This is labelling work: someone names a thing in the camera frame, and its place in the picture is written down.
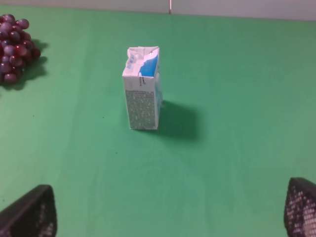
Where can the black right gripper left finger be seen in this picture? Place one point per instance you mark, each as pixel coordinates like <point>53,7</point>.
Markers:
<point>32,215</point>

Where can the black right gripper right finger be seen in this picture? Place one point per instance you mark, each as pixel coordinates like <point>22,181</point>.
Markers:
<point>300,208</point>

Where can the white blue milk carton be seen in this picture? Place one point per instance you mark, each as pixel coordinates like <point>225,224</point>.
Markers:
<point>143,92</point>

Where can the green tablecloth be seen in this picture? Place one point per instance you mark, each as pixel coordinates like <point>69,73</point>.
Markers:
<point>237,121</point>

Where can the red grape bunch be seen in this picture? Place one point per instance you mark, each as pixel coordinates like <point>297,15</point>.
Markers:
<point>17,49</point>

